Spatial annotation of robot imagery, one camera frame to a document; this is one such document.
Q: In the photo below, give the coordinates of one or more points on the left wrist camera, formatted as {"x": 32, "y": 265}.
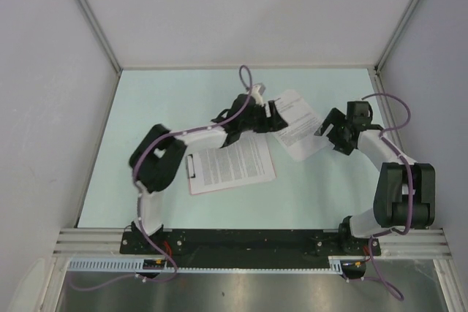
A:
{"x": 257, "y": 93}

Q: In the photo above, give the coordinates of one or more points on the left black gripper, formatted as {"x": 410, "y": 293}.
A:
{"x": 273, "y": 123}

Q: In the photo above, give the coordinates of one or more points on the metal clipboard clip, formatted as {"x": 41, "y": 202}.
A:
{"x": 190, "y": 167}

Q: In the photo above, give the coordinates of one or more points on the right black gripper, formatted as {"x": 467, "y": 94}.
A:
{"x": 335, "y": 116}

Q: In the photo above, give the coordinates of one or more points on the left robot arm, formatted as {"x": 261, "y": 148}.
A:
{"x": 155, "y": 162}

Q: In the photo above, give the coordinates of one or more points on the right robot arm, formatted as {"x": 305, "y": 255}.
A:
{"x": 406, "y": 189}

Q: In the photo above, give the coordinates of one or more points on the printed form sheet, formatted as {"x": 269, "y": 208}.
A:
{"x": 298, "y": 139}

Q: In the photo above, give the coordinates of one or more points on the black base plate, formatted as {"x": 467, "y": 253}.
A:
{"x": 259, "y": 248}

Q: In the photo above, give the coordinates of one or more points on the white cable duct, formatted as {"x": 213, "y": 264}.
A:
{"x": 114, "y": 265}

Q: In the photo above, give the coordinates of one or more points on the pink clipboard folder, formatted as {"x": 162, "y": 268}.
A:
{"x": 220, "y": 172}

